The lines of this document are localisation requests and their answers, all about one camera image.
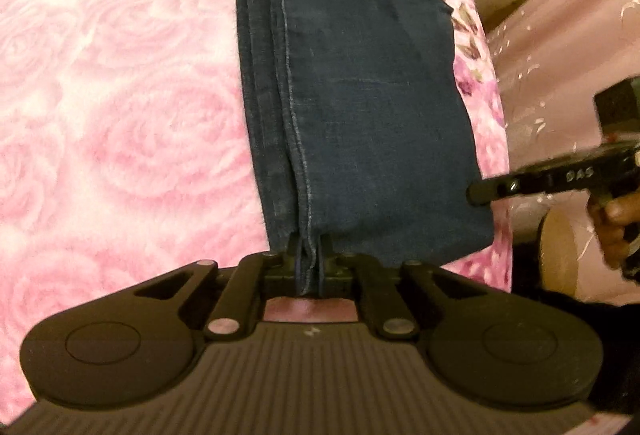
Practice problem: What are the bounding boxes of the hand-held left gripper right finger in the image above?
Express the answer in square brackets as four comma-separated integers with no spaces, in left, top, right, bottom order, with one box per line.
[316,235,482,341]

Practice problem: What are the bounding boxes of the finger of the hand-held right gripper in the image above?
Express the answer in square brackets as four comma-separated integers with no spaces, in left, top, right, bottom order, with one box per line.
[466,161,550,207]

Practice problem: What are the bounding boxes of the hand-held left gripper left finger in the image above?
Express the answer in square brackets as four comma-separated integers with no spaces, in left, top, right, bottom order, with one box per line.
[134,251,307,342]

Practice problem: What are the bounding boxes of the dark blue denim pants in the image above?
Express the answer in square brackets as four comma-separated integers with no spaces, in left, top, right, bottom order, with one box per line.
[234,0,496,298]

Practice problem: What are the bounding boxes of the person's right hand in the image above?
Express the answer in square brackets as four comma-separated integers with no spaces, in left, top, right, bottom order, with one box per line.
[587,188,640,277]

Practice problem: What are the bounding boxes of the purple floral bed sheet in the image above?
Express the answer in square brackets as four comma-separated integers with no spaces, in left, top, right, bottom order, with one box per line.
[403,0,514,292]

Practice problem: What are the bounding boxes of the pink sheer curtain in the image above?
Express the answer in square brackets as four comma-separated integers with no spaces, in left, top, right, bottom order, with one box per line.
[486,0,640,241]

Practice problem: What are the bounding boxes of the pink rose-pattern blanket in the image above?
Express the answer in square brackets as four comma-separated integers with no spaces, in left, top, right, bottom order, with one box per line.
[0,0,512,408]

